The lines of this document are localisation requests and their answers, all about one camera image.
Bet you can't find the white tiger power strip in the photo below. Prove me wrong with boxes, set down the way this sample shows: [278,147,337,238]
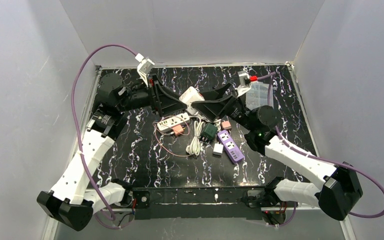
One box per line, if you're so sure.
[156,86,205,134]

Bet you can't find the white USB charger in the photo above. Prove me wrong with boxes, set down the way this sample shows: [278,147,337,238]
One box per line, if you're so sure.
[212,143,224,156]

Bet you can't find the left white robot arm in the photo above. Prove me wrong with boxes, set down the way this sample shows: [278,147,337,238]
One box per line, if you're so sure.
[36,73,187,231]

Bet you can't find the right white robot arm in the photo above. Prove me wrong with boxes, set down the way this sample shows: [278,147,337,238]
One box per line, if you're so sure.
[191,91,363,221]

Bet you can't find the green power adapter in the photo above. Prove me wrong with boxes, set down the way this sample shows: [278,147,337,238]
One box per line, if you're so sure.
[200,123,218,142]

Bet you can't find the clear plastic parts box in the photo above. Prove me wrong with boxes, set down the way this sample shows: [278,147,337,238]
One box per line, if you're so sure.
[244,81,274,111]

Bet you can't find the purple power strip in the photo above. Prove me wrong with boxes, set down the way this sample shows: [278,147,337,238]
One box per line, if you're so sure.
[217,130,245,164]

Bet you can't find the pink charger with cable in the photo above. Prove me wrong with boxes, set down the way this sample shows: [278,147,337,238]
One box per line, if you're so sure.
[153,114,192,158]

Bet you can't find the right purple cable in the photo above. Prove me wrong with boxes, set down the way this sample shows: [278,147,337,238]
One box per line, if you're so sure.
[256,71,384,227]

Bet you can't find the purple cable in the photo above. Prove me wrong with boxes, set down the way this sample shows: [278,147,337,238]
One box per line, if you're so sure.
[71,43,140,230]
[256,71,384,227]

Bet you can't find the white coiled power cord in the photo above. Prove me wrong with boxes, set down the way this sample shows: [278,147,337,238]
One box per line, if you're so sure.
[185,115,206,157]

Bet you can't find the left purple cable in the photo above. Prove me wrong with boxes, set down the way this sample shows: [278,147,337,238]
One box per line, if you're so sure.
[71,43,140,230]

